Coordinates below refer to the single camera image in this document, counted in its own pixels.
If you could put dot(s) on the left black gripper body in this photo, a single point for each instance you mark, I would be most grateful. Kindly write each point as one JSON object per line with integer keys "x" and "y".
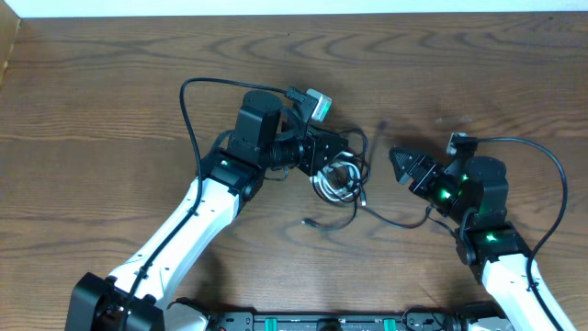
{"x": 326, "y": 150}

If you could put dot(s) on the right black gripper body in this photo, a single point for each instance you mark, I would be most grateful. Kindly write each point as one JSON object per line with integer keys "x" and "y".
{"x": 421, "y": 172}

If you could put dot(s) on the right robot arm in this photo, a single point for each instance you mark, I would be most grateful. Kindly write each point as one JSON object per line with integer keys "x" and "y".
{"x": 472, "y": 191}

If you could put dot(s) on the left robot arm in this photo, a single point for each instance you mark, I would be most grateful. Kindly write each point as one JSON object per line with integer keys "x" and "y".
{"x": 138, "y": 295}

